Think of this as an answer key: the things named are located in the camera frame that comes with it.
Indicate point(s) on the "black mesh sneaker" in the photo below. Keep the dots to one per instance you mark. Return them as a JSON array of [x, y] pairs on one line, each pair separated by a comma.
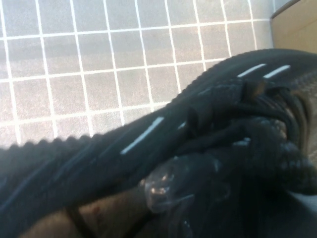
[[99, 161]]

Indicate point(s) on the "brown cardboard shoe box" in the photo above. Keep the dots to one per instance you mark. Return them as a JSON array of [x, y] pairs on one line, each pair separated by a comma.
[[297, 32]]

